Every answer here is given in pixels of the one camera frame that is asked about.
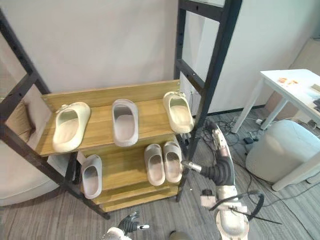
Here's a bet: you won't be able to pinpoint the white round bin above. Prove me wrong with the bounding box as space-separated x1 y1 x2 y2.
245 119 315 184

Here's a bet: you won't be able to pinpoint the beige sofa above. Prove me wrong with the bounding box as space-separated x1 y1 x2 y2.
0 37 60 207

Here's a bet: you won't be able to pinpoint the cream slipper with charms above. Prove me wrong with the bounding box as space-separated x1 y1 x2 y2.
162 91 196 134

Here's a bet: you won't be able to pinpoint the narrow wooden shelf board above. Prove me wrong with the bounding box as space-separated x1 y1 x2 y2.
92 184 181 214

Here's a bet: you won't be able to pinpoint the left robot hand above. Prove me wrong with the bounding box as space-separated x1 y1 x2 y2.
116 210 151 236

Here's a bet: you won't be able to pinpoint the pale grey foam slipper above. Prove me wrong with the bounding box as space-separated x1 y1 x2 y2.
143 143 167 187
162 141 184 184
111 98 139 147
81 154 103 200

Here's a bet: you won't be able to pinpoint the orange items on table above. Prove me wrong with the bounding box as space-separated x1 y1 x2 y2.
276 76 299 86

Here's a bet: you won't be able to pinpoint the cream slipper with strap knob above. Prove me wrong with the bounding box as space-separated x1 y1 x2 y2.
51 101 92 153

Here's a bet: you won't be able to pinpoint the black metal shoe rack frame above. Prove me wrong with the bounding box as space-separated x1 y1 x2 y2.
0 0 244 221

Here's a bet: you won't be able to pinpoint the long black floor cable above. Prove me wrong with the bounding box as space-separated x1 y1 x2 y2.
231 142 285 208

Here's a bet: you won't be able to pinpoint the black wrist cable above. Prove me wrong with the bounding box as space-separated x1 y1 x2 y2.
238 190 283 225

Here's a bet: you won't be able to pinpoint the white cabinet panel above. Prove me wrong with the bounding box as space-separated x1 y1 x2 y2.
178 0 242 116

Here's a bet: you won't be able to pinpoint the black floor cable tangle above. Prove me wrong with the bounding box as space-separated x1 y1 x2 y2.
194 119 242 153

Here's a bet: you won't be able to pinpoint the white table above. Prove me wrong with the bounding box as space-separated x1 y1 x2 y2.
231 69 320 192

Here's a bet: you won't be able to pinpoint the medium wooden shelf board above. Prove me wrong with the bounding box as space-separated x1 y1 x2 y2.
76 133 186 199

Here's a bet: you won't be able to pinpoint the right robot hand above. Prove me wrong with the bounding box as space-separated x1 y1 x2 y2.
181 120 237 187

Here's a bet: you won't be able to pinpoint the wide wooden shelf board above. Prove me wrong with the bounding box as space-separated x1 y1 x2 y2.
33 79 195 158

